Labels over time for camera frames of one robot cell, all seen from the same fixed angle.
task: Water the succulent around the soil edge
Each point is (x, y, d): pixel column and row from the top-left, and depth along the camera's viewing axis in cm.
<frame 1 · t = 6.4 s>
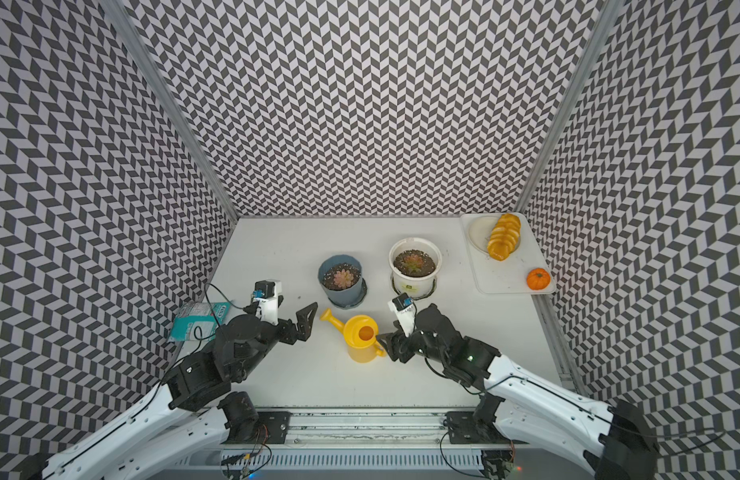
left hand: (297, 306, 71), fingers open
right hand: (387, 337, 75), fingers open
yellow plastic watering can: (360, 335, 79), point 12 cm above the table
blue plastic flower pot: (341, 296, 93), point 6 cm above the table
pink succulent plant: (343, 278, 92), point 10 cm above the table
white plastic flower pot: (421, 284, 93), point 8 cm above the table
green red succulent plant: (414, 262, 95), point 11 cm above the table
white cutting board tray: (508, 276, 102), on the table
small orange pumpkin: (538, 278, 96), point 7 cm above the table
teal tissue packet: (195, 321, 91), point 4 cm above the table
white round plate: (480, 230, 112), point 5 cm above the table

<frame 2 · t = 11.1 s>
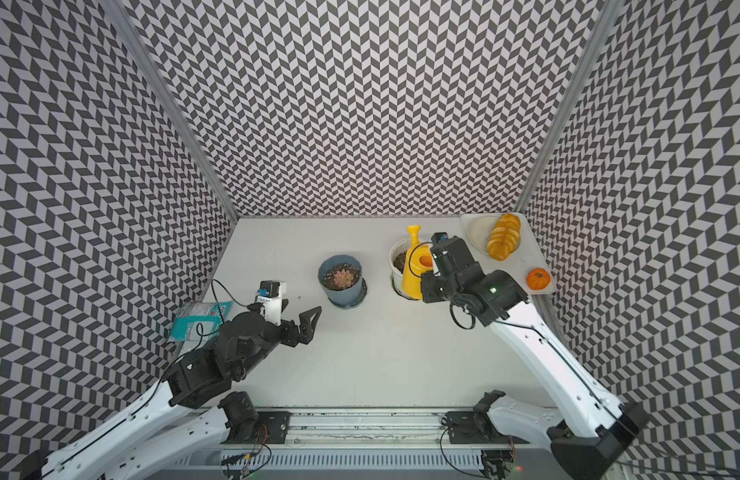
left hand: (301, 310, 71), fingers open
right hand: (430, 287, 71), fingers closed
yellow plastic watering can: (419, 260, 73), point 29 cm above the table
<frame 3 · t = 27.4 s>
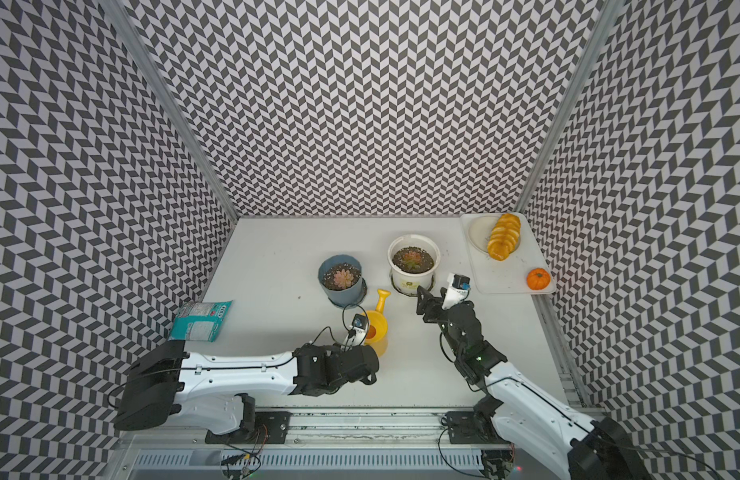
left hand: (363, 355, 78), fingers closed
right hand: (428, 293, 81), fingers open
yellow plastic watering can: (378, 328, 80), point 11 cm above the table
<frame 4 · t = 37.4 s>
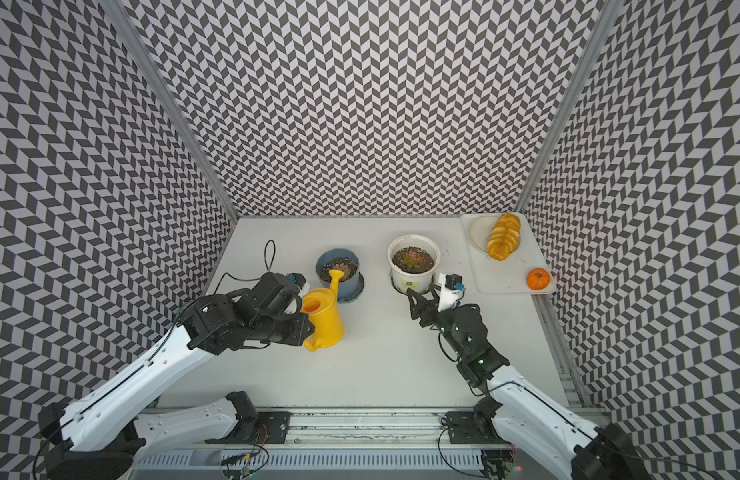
left hand: (305, 334, 68), fingers closed
right hand: (417, 293, 78), fingers open
yellow plastic watering can: (324, 310, 68), point 26 cm above the table
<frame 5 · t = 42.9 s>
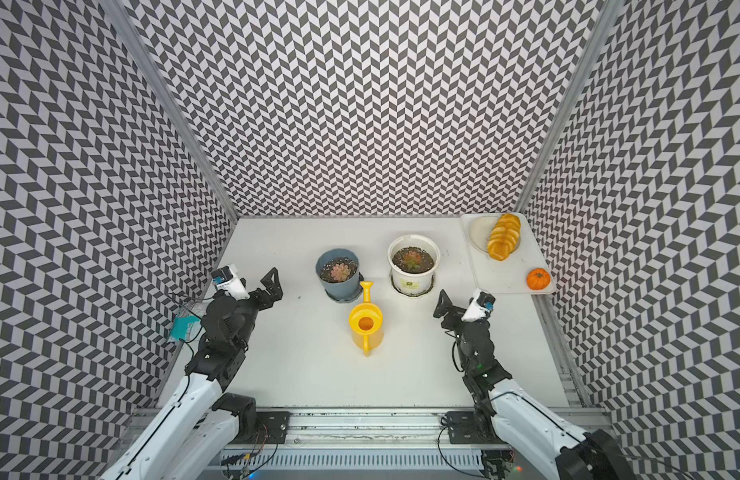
left hand: (260, 277, 78), fingers open
right hand: (453, 299, 83), fingers open
yellow plastic watering can: (366, 322, 81), point 12 cm above the table
